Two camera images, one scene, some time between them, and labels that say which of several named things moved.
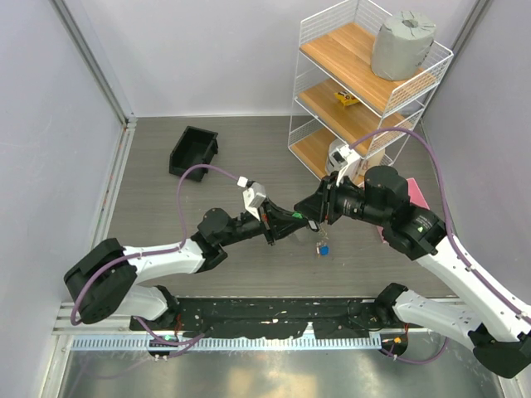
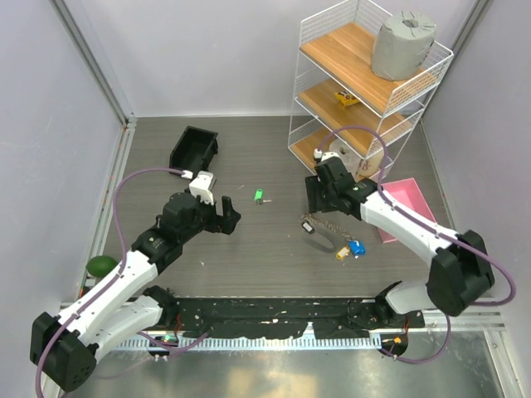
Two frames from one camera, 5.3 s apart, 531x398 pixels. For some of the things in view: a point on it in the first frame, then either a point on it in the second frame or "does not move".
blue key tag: (324, 250) -> (357, 247)
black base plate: (275, 318) does not move
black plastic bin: (195, 148) does not move
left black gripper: (278, 222) -> (221, 223)
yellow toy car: (346, 98) does not move
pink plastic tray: (416, 198) does not move
